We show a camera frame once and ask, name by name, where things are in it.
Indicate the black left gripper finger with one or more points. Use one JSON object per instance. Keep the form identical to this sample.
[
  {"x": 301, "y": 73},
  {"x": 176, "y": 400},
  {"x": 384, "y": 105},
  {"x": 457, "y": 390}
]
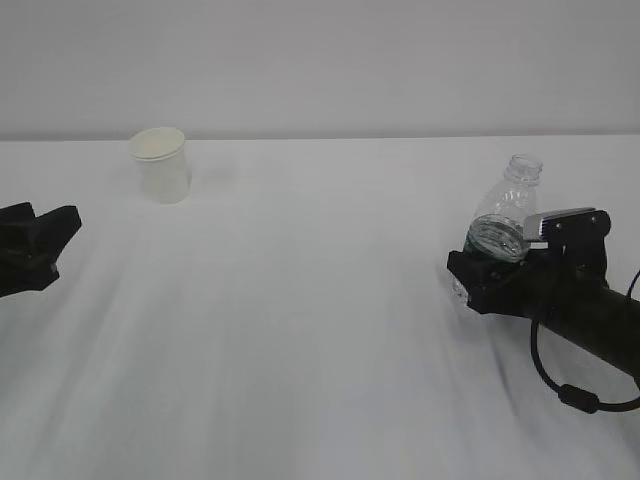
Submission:
[
  {"x": 16, "y": 221},
  {"x": 50, "y": 233}
]

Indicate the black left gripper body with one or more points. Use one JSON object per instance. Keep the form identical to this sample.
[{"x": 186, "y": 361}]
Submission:
[{"x": 23, "y": 271}]

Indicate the white paper cup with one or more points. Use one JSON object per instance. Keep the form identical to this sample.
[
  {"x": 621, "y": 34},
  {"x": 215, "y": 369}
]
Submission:
[{"x": 159, "y": 154}]

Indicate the clear plastic water bottle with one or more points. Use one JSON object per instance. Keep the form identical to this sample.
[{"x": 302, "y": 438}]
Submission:
[{"x": 494, "y": 242}]

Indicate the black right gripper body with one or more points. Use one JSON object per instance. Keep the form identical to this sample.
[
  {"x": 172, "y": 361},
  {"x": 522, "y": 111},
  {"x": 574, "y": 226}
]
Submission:
[{"x": 543, "y": 287}]

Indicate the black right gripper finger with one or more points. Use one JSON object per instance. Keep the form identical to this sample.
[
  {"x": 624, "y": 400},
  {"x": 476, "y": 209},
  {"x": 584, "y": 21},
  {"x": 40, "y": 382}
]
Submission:
[{"x": 471, "y": 275}]

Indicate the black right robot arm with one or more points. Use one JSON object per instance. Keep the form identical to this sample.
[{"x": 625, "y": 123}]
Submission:
[{"x": 609, "y": 327}]

